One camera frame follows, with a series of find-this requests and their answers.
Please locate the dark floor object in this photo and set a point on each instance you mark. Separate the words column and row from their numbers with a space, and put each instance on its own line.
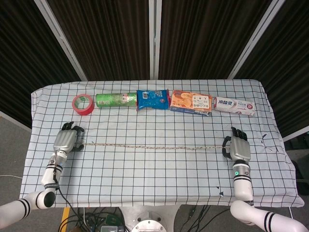
column 303, row 169

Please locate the white upright partition post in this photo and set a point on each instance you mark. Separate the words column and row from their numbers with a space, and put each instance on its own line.
column 154, row 36

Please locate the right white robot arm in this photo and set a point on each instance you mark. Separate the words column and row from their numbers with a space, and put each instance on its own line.
column 242, row 186

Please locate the grey electronic box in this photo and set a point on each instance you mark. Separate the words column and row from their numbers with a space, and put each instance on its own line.
column 111, row 229

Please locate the green chips can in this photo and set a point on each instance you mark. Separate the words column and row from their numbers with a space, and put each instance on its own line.
column 113, row 100

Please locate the orange cracker box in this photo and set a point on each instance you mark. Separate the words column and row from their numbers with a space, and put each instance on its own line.
column 183, row 100

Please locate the white slanted partition post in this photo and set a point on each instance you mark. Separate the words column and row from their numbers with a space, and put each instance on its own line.
column 256, row 36
column 60, row 38

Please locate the blue cookie packet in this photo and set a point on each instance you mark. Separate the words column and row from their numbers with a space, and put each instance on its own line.
column 152, row 100

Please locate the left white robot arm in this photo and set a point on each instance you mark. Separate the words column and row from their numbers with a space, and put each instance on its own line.
column 50, row 174

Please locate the white toothpaste box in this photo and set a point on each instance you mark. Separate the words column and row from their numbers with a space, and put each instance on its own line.
column 231, row 105

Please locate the silver robot base flange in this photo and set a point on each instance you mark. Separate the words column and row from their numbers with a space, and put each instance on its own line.
column 147, row 217

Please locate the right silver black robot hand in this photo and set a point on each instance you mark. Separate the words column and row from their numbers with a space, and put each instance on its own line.
column 240, row 148

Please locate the dark brown partition panel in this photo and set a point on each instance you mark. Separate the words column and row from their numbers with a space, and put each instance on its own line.
column 200, row 36
column 289, row 60
column 108, row 36
column 24, row 60

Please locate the white black grid tablecloth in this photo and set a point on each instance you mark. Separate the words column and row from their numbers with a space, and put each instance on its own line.
column 144, row 174

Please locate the red tape roll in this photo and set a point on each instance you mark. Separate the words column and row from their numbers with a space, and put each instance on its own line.
column 83, row 111

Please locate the yellow floor tape strip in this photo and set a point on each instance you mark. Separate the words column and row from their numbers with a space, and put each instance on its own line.
column 65, row 215

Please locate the green circuit board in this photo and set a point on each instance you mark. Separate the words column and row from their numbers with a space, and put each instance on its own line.
column 112, row 218

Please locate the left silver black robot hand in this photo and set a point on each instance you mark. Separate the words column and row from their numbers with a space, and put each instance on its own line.
column 64, row 140

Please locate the white low partition rail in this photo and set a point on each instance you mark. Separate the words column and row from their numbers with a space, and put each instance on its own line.
column 297, row 135
column 14, row 120

